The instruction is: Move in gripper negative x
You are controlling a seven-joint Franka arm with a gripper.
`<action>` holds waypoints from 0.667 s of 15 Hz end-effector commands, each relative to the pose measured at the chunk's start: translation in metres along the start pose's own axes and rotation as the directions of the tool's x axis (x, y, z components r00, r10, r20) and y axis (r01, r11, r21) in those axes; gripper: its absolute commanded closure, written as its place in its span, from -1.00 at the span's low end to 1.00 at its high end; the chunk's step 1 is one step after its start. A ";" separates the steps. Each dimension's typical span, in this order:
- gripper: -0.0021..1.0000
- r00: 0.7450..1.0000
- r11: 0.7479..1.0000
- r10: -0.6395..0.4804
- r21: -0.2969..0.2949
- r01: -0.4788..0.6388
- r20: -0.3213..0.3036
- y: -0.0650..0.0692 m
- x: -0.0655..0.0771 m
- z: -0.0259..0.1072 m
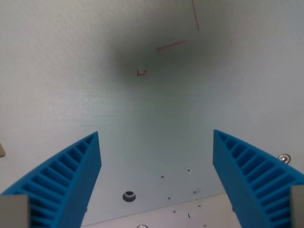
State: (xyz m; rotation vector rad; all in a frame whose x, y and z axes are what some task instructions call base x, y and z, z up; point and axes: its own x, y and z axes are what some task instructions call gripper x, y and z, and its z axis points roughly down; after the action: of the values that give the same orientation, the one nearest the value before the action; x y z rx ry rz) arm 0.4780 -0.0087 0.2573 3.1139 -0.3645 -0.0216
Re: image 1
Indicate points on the beige object at table edge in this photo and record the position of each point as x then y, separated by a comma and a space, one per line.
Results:
2, 151

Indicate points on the silver screw with washer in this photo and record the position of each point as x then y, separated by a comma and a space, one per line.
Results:
141, 226
284, 157

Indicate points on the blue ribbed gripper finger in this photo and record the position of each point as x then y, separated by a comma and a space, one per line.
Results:
71, 180
240, 180

